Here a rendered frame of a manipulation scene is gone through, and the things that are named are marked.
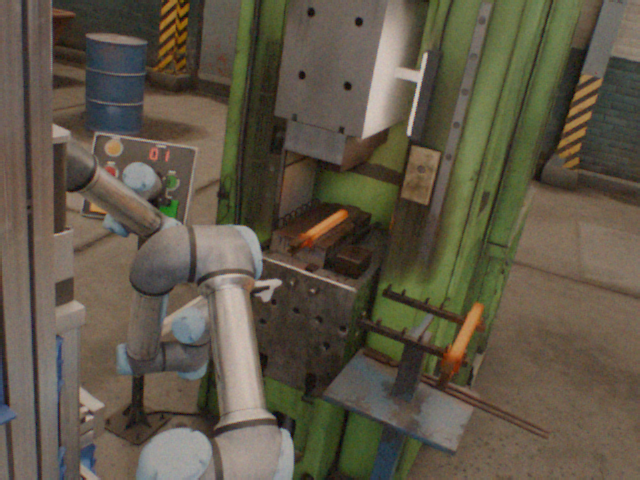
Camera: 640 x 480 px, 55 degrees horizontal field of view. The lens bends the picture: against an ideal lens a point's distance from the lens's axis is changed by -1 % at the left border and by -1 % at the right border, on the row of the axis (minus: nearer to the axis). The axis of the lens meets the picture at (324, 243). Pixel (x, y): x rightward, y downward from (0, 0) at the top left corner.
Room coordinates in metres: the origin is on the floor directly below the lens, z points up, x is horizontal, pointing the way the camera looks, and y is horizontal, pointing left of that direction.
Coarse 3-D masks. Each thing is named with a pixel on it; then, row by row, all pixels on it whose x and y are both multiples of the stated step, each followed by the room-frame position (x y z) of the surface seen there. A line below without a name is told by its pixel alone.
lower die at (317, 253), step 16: (320, 208) 2.21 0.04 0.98; (336, 208) 2.21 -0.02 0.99; (288, 224) 1.99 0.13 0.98; (304, 224) 2.00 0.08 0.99; (336, 224) 2.02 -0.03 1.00; (368, 224) 2.20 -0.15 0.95; (272, 240) 1.90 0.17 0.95; (288, 240) 1.88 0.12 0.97; (320, 240) 1.88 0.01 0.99; (336, 240) 1.90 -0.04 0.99; (288, 256) 1.87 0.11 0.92; (304, 256) 1.85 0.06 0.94; (320, 256) 1.83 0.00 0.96
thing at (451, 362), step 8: (480, 304) 1.64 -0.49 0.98; (472, 312) 1.58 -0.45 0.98; (480, 312) 1.60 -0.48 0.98; (472, 320) 1.54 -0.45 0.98; (464, 328) 1.48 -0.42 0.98; (472, 328) 1.49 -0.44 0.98; (464, 336) 1.44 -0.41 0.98; (456, 344) 1.39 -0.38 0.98; (464, 344) 1.40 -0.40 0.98; (456, 352) 1.35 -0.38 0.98; (448, 360) 1.29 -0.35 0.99; (456, 360) 1.30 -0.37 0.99; (440, 368) 1.25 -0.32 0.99; (448, 368) 1.26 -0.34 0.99; (456, 368) 1.30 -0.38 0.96; (440, 376) 1.24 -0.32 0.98; (448, 376) 1.28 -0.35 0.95; (440, 384) 1.24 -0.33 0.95
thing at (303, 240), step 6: (342, 210) 2.15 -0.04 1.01; (330, 216) 2.06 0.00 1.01; (336, 216) 2.08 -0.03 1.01; (342, 216) 2.10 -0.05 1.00; (324, 222) 2.00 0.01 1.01; (330, 222) 2.01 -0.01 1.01; (318, 228) 1.94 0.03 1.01; (324, 228) 1.96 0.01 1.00; (300, 234) 1.85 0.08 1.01; (306, 234) 1.86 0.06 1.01; (312, 234) 1.88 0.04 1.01; (318, 234) 1.91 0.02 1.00; (294, 240) 1.79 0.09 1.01; (300, 240) 1.80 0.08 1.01; (306, 240) 1.83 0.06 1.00; (294, 246) 1.75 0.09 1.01; (300, 246) 1.81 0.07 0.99; (288, 252) 1.76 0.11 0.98; (294, 252) 1.76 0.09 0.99
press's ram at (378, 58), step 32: (320, 0) 1.88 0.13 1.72; (352, 0) 1.85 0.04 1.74; (384, 0) 1.81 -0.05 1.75; (416, 0) 2.05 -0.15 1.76; (288, 32) 1.91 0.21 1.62; (320, 32) 1.87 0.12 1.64; (352, 32) 1.84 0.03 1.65; (384, 32) 1.83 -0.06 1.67; (416, 32) 2.12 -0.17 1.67; (288, 64) 1.91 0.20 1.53; (320, 64) 1.87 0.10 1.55; (352, 64) 1.83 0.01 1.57; (384, 64) 1.88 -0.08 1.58; (416, 64) 2.19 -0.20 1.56; (288, 96) 1.90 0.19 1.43; (320, 96) 1.86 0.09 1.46; (352, 96) 1.83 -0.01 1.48; (384, 96) 1.93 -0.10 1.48; (352, 128) 1.82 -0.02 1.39; (384, 128) 2.00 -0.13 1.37
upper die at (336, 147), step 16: (288, 128) 1.90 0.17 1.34; (304, 128) 1.88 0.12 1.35; (320, 128) 1.86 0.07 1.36; (288, 144) 1.89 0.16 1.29; (304, 144) 1.87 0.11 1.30; (320, 144) 1.85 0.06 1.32; (336, 144) 1.84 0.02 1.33; (352, 144) 1.89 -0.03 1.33; (368, 144) 2.03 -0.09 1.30; (336, 160) 1.83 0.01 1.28
